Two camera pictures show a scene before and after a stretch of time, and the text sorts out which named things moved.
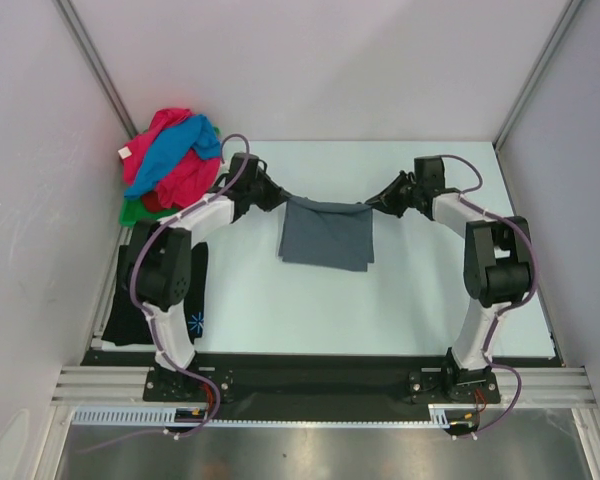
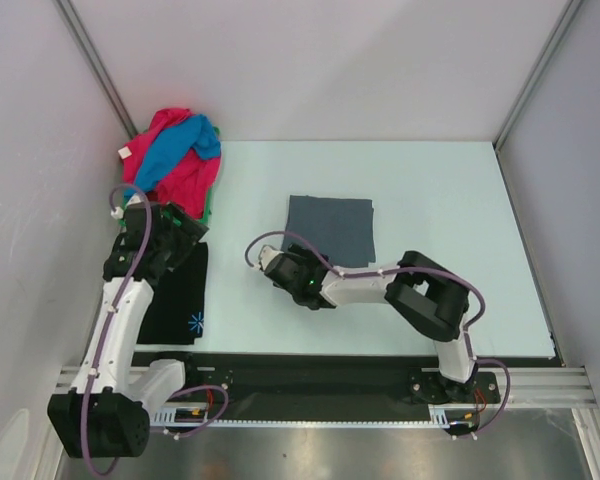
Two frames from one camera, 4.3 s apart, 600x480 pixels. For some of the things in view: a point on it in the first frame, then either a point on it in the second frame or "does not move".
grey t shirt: x=331 y=235 does not move
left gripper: x=276 y=195 → x=190 y=232
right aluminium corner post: x=565 y=20 does not move
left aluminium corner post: x=93 y=62 does not move
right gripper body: x=413 y=190 → x=312 y=262
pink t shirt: x=190 y=181 does not move
